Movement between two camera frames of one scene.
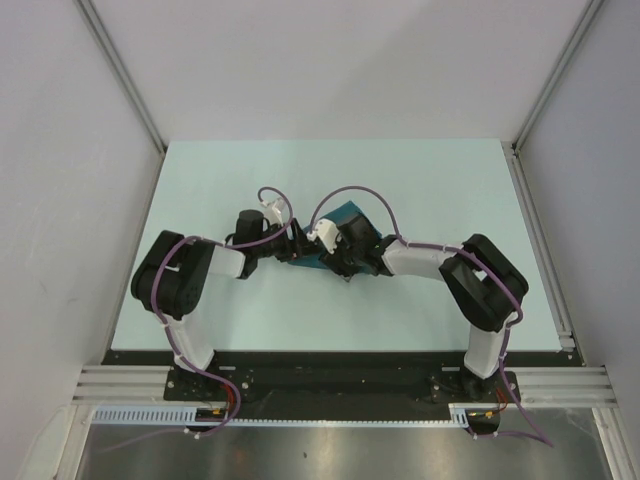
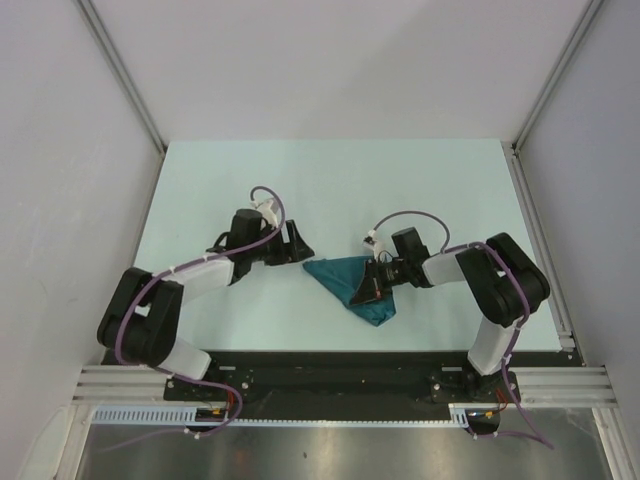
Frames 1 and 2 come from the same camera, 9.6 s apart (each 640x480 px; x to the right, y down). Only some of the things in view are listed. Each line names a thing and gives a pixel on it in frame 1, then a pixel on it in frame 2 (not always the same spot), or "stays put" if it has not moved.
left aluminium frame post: (123, 73) stays put
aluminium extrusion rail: (576, 385) stays put
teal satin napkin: (313, 258) -> (343, 276)
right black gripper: (335, 262) -> (372, 286)
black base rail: (345, 384) stays put
